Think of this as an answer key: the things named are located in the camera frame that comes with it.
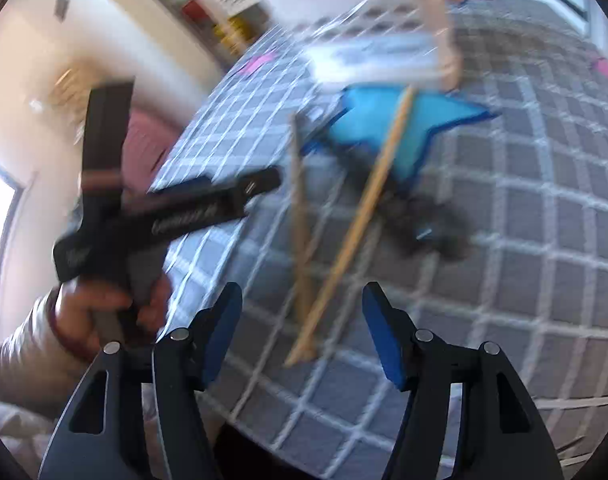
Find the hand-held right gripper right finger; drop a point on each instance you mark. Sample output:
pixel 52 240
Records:
pixel 386 342

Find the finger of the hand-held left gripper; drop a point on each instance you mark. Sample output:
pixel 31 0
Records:
pixel 214 205
pixel 109 135

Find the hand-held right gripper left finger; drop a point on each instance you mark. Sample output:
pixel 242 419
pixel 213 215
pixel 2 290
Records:
pixel 219 332

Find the white plastic utensil holder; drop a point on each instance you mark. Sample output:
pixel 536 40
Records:
pixel 374 55

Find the person's left forearm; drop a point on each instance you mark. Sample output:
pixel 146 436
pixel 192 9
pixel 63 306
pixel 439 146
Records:
pixel 24 365

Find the person's left hand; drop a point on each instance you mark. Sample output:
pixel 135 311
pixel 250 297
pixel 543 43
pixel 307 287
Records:
pixel 74 305

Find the stack of pink plastic stools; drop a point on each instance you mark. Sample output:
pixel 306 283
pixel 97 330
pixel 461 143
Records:
pixel 149 145

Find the bag of puffed snacks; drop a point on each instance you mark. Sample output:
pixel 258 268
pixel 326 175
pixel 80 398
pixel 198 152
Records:
pixel 76 85

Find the grey checked star tablecloth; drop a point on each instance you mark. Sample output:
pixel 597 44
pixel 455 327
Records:
pixel 509 260

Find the grey wall switch plate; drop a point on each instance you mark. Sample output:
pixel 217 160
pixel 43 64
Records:
pixel 61 6

